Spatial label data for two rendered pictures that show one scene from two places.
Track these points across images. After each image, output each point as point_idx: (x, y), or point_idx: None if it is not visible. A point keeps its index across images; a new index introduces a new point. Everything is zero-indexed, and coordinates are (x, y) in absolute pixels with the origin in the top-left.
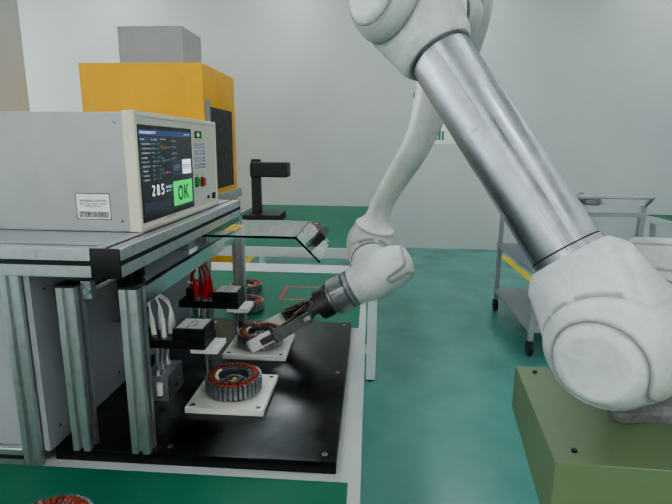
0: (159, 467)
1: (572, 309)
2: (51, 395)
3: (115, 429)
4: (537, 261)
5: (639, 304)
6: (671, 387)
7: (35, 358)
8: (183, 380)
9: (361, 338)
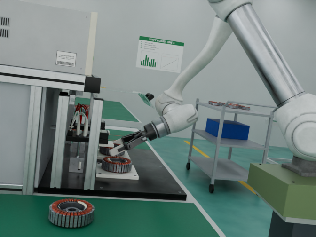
0: (98, 197)
1: (301, 117)
2: (41, 156)
3: (64, 181)
4: (281, 102)
5: None
6: None
7: (40, 133)
8: None
9: (159, 157)
